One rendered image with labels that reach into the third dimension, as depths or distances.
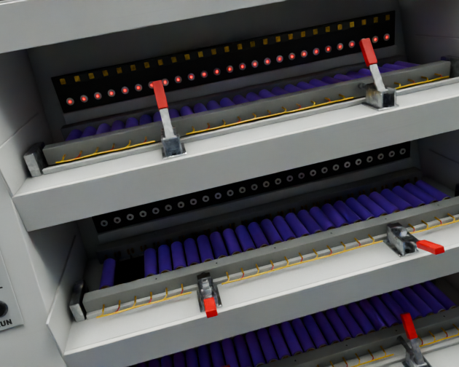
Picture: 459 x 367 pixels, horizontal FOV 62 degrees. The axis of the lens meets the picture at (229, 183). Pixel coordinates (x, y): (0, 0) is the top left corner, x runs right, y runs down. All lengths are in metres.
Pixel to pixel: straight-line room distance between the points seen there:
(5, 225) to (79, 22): 0.23
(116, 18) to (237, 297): 0.35
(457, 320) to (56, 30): 0.68
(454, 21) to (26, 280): 0.65
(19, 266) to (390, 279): 0.45
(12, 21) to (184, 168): 0.23
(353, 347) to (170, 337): 0.29
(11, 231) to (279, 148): 0.31
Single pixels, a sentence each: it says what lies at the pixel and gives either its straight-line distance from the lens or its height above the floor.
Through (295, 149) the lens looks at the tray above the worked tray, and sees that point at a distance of 0.46.
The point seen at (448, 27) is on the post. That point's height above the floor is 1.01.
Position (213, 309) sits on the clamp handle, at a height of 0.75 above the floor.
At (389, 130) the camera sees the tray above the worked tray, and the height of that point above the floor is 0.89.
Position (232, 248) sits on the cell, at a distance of 0.55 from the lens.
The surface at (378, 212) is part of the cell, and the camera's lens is 0.61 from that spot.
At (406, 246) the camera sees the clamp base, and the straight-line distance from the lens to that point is 0.57.
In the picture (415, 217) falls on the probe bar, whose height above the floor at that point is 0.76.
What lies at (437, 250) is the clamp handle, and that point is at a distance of 0.50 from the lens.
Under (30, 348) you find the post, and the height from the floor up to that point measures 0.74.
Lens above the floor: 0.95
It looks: 9 degrees down
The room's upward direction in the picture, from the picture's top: 12 degrees counter-clockwise
